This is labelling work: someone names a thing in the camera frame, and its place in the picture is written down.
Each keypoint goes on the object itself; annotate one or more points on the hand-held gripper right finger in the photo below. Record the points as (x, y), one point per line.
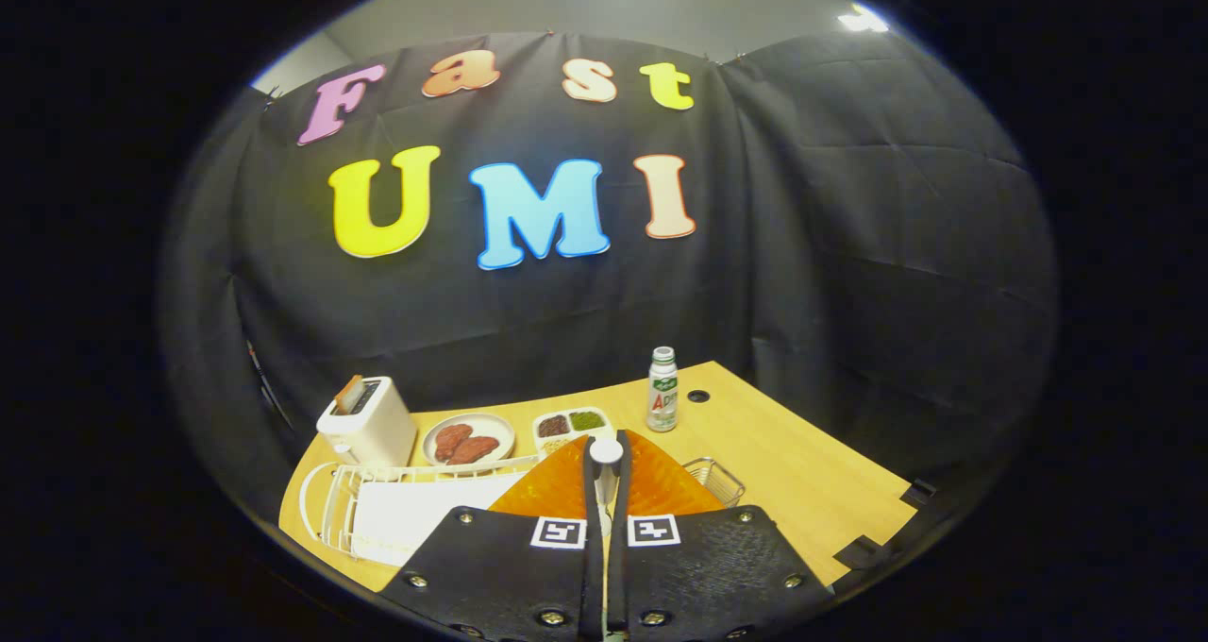
(717, 566)

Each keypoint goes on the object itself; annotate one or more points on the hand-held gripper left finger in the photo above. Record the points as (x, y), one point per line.
(491, 566)

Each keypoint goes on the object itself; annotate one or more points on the small beige plate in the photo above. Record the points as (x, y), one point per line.
(500, 427)

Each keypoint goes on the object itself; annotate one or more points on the brown meat piece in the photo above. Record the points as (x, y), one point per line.
(477, 450)
(451, 439)

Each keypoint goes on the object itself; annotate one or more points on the black table clamp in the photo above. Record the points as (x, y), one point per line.
(859, 552)
(920, 493)

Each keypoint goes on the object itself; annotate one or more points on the white divided snack tray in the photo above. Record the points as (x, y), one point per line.
(569, 439)

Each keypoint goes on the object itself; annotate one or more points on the white drink bottle green label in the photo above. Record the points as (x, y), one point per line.
(662, 401)

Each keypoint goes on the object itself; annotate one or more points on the white toaster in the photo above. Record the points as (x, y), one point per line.
(373, 430)

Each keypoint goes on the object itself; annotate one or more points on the brown bread slice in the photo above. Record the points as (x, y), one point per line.
(347, 395)

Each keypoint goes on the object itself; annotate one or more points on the black backdrop cloth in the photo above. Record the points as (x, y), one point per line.
(849, 245)

